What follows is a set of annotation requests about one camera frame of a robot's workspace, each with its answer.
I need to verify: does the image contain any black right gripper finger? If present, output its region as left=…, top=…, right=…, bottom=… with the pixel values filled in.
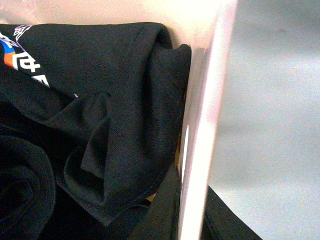
left=201, top=187, right=261, bottom=240

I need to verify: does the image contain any beige plastic hamper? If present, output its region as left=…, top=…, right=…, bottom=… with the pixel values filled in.
left=0, top=0, right=237, bottom=240

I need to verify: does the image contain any black printed clothing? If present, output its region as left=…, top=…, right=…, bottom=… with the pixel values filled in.
left=0, top=22, right=192, bottom=240

